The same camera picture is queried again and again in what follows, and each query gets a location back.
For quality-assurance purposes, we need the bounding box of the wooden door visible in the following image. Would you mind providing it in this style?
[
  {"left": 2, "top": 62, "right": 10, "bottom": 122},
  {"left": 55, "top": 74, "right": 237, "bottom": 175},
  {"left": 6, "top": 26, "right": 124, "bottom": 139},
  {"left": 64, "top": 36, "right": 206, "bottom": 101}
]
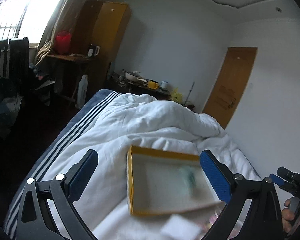
[{"left": 202, "top": 47, "right": 258, "bottom": 129}]

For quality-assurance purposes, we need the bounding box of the brown curtain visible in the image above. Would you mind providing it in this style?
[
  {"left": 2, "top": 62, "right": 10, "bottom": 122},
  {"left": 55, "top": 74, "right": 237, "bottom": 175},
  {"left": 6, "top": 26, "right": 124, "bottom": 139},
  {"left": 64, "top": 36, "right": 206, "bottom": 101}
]
[{"left": 34, "top": 0, "right": 90, "bottom": 67}]

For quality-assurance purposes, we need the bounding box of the blue striped bed sheet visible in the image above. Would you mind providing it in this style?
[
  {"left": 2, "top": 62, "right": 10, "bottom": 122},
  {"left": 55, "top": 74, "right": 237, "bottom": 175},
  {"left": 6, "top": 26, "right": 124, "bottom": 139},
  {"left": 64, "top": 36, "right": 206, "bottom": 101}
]
[{"left": 4, "top": 89, "right": 123, "bottom": 240}]

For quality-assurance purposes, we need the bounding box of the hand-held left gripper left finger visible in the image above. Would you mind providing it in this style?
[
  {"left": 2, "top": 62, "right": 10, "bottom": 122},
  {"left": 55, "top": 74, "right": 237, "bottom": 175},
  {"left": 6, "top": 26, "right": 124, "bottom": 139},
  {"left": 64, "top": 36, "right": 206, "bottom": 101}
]
[{"left": 16, "top": 149, "right": 99, "bottom": 240}]

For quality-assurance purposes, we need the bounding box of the white plastic jug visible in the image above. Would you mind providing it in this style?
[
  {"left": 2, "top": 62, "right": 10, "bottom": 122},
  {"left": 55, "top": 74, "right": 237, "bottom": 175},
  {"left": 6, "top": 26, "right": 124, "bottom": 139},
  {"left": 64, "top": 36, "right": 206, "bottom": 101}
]
[{"left": 76, "top": 74, "right": 89, "bottom": 109}]

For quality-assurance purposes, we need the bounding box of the pile of dark clothes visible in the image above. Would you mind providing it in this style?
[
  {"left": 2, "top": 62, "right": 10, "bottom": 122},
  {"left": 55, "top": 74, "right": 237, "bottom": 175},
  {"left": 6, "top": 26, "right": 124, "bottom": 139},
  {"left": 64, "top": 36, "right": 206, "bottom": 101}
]
[{"left": 0, "top": 77, "right": 24, "bottom": 138}]

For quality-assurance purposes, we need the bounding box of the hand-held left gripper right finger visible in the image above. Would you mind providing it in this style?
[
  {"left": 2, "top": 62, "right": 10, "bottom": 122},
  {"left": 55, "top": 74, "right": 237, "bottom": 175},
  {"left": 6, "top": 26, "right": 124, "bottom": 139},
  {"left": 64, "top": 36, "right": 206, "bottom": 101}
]
[{"left": 199, "top": 149, "right": 283, "bottom": 240}]

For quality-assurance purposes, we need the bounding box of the pink fluffy item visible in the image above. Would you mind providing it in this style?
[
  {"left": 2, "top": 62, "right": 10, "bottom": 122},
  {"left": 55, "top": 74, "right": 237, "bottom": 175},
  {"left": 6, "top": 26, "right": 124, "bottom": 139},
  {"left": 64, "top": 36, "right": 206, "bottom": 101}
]
[{"left": 208, "top": 212, "right": 222, "bottom": 230}]

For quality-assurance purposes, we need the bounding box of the mop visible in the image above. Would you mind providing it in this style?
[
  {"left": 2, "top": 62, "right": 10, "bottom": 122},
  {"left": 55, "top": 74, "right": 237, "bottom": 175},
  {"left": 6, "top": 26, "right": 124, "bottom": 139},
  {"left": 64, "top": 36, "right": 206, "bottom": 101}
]
[{"left": 185, "top": 82, "right": 195, "bottom": 107}]

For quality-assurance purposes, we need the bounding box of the yellow plastic bag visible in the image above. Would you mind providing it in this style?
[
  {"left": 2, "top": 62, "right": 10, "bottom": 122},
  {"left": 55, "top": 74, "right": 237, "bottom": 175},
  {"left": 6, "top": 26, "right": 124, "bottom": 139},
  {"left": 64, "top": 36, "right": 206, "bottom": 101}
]
[{"left": 170, "top": 87, "right": 183, "bottom": 104}]

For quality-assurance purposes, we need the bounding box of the wooden wardrobe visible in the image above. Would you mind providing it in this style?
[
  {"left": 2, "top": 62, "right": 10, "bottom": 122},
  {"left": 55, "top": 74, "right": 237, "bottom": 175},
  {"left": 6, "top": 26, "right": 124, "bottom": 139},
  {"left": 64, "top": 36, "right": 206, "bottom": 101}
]
[{"left": 72, "top": 0, "right": 131, "bottom": 98}]

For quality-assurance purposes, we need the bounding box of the white packet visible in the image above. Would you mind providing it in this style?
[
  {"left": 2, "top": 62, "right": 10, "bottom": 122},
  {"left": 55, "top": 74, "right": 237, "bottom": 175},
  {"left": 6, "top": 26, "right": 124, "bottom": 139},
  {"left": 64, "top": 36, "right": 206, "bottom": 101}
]
[{"left": 161, "top": 214, "right": 202, "bottom": 239}]

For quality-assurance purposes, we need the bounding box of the white duvet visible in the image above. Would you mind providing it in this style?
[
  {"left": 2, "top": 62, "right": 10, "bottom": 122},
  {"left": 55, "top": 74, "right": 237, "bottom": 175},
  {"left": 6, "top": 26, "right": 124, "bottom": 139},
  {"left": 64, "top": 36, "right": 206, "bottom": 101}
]
[{"left": 44, "top": 93, "right": 263, "bottom": 240}]

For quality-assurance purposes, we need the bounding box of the dark low table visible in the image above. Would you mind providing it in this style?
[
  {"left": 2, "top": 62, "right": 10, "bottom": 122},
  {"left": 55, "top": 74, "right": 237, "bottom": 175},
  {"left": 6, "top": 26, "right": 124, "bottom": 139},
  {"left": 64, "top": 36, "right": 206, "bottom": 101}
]
[{"left": 110, "top": 72, "right": 172, "bottom": 100}]

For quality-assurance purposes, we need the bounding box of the black and white electric kettle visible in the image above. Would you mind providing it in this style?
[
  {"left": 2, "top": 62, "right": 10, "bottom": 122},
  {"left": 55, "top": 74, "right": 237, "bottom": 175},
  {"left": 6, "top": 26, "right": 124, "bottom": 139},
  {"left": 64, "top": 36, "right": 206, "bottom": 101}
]
[{"left": 87, "top": 44, "right": 100, "bottom": 58}]

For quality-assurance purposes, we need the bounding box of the red plastic bag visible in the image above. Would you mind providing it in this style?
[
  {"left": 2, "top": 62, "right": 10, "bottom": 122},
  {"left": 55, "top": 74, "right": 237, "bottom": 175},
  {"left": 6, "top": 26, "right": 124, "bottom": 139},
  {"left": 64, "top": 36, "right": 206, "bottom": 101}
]
[{"left": 55, "top": 30, "right": 72, "bottom": 54}]

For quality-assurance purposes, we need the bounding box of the wooden desk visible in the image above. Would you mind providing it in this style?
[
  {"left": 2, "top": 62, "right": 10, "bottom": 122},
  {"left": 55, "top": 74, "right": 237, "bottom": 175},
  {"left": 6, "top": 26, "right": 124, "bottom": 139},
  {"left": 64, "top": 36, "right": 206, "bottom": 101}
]
[{"left": 46, "top": 53, "right": 93, "bottom": 105}]

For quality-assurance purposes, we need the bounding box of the yellow-edged cardboard box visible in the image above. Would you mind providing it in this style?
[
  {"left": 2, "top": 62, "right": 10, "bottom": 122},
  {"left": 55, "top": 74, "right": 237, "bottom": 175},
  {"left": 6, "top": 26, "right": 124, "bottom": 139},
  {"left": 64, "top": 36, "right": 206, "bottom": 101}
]
[{"left": 126, "top": 145, "right": 227, "bottom": 217}]

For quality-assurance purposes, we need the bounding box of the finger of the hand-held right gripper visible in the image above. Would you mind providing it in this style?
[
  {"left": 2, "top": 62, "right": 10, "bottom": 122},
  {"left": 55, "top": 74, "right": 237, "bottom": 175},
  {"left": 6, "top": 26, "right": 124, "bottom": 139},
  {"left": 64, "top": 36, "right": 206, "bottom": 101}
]
[{"left": 269, "top": 166, "right": 300, "bottom": 188}]

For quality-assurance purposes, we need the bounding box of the person's right hand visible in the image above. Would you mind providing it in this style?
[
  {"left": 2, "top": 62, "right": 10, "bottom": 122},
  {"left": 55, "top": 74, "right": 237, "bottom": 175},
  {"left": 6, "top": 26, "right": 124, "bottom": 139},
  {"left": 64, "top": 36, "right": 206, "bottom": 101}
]
[{"left": 281, "top": 199, "right": 295, "bottom": 232}]

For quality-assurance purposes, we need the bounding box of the barred window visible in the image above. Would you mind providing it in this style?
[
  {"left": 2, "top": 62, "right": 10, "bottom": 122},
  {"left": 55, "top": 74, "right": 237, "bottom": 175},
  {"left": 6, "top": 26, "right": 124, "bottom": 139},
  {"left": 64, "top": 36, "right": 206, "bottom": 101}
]
[{"left": 0, "top": 0, "right": 70, "bottom": 45}]

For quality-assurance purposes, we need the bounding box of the white cooking pot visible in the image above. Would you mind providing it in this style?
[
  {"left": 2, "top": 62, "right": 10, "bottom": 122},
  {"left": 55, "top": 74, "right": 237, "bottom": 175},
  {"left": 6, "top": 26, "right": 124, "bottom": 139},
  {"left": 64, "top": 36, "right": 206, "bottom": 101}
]
[{"left": 125, "top": 70, "right": 143, "bottom": 82}]

